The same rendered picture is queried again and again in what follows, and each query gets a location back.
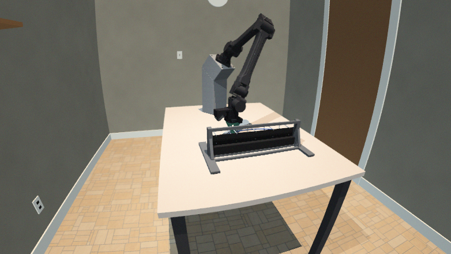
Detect grey patch panel rack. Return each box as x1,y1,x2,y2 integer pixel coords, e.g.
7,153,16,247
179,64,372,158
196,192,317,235
198,119,315,174

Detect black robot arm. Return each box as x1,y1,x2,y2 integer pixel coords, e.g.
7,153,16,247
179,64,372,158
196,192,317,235
213,13,275,121

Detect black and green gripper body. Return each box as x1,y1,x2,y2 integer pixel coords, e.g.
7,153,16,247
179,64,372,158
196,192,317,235
224,111,243,124

